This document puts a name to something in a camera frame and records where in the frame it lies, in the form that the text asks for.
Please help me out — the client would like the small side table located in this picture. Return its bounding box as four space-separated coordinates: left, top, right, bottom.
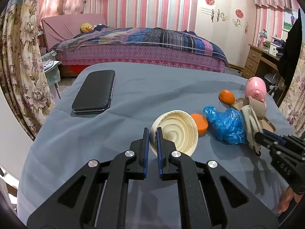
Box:
41 50 62 101

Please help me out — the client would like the black leather wallet case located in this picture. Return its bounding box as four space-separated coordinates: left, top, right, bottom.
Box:
72 70 115 114

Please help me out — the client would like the small orange tangerine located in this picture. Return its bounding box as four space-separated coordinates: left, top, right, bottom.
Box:
218 90 235 105

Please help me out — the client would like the orange bottle cap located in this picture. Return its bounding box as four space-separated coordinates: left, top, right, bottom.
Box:
191 114 208 136

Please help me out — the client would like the white wardrobe with decals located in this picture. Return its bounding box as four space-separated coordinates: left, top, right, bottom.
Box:
194 0 256 68

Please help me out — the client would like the person's hand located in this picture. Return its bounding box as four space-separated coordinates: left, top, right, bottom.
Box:
278 187 303 214

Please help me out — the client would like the brown cardboard piece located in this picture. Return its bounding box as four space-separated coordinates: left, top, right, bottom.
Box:
230 97 276 133

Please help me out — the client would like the floral curtain left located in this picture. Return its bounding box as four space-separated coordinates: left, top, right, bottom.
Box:
1 0 55 139

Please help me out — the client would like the wooden desk with drawers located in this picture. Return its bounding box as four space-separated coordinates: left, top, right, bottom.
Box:
241 44 286 107

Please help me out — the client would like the yellow duck plush toy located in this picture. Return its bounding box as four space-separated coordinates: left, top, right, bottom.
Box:
80 23 94 33

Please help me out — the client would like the floral curtain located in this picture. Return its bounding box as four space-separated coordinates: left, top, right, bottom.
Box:
280 40 305 137
1 0 55 139

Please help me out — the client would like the floral curtain right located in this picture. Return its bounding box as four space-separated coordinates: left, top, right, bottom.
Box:
280 40 305 137

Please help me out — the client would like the pink piggy bank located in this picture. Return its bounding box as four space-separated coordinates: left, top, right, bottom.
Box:
245 77 267 105

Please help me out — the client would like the blue plastic bag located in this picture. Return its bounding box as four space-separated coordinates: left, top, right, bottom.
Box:
203 105 246 145

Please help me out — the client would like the bed with patchwork quilt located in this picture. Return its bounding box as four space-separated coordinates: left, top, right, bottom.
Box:
41 14 229 77

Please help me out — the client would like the black hanging garment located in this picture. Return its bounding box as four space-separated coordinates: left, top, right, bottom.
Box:
277 9 302 87

